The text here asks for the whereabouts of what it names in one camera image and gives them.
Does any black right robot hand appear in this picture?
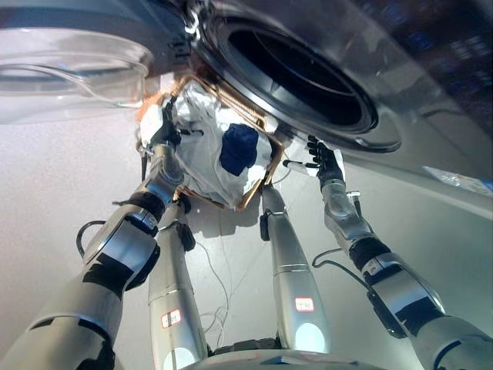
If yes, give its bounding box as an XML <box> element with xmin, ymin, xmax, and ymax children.
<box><xmin>283</xmin><ymin>134</ymin><xmax>347</xmax><ymax>183</ymax></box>

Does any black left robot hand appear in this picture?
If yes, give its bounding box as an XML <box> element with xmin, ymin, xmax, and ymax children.
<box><xmin>138</xmin><ymin>98</ymin><xmax>205</xmax><ymax>150</ymax></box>

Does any white garment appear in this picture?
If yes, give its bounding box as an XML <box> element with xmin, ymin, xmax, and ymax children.
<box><xmin>169</xmin><ymin>82</ymin><xmax>277</xmax><ymax>207</ymax></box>

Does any dark blue garment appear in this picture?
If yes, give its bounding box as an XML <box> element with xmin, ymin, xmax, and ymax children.
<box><xmin>219</xmin><ymin>123</ymin><xmax>259</xmax><ymax>178</ymax></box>

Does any brown woven laundry basket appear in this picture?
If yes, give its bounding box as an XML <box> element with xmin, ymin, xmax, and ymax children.
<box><xmin>134</xmin><ymin>75</ymin><xmax>286</xmax><ymax>211</ymax></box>

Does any dark grey washing machine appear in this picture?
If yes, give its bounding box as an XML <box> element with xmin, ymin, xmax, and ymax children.
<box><xmin>169</xmin><ymin>0</ymin><xmax>493</xmax><ymax>209</ymax></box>

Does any silver right robot leg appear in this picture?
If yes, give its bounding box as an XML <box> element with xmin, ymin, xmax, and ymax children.
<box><xmin>260</xmin><ymin>184</ymin><xmax>332</xmax><ymax>355</ymax></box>

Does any silver robot leg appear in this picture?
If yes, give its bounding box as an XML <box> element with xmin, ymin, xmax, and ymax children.
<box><xmin>147</xmin><ymin>200</ymin><xmax>210</xmax><ymax>370</ymax></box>
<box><xmin>260</xmin><ymin>184</ymin><xmax>332</xmax><ymax>355</ymax></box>

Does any round glass washer door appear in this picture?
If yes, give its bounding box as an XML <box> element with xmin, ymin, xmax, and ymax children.
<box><xmin>0</xmin><ymin>26</ymin><xmax>155</xmax><ymax>126</ymax></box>

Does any blue white energy sticker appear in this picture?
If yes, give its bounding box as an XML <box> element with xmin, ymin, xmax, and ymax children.
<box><xmin>421</xmin><ymin>165</ymin><xmax>493</xmax><ymax>193</ymax></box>

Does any silver left robot leg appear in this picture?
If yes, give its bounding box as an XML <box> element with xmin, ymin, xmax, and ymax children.
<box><xmin>147</xmin><ymin>200</ymin><xmax>210</xmax><ymax>370</ymax></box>

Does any grey robot torso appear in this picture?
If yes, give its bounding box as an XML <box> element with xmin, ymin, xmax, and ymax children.
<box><xmin>207</xmin><ymin>338</ymin><xmax>386</xmax><ymax>370</ymax></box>

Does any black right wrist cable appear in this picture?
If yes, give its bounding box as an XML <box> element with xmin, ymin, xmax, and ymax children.
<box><xmin>310</xmin><ymin>248</ymin><xmax>373</xmax><ymax>292</ymax></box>

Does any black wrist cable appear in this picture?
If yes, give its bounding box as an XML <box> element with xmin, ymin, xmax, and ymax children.
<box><xmin>310</xmin><ymin>248</ymin><xmax>373</xmax><ymax>292</ymax></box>
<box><xmin>75</xmin><ymin>220</ymin><xmax>109</xmax><ymax>267</ymax></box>

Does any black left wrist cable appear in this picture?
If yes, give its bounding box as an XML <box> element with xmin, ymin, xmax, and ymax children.
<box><xmin>75</xmin><ymin>220</ymin><xmax>109</xmax><ymax>267</ymax></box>

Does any thin white cable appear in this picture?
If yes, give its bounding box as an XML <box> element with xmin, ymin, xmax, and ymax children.
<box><xmin>194</xmin><ymin>230</ymin><xmax>242</xmax><ymax>348</ymax></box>

